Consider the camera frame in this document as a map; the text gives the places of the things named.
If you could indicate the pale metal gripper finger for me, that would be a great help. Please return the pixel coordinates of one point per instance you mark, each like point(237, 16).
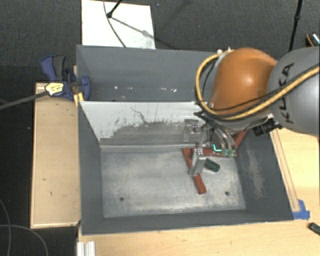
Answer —
point(193, 165)
point(202, 165)

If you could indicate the black cylinder on white bracket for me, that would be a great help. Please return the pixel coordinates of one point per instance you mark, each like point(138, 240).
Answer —
point(263, 128)

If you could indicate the red-brown flat block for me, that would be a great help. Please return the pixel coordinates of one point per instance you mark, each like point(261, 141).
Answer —
point(212, 151)
point(240, 138)
point(200, 185)

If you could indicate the dark green flat block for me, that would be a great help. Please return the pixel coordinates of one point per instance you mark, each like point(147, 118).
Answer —
point(212, 166)

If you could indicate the grey metal bin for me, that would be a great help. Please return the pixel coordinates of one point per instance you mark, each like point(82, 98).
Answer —
point(150, 180)

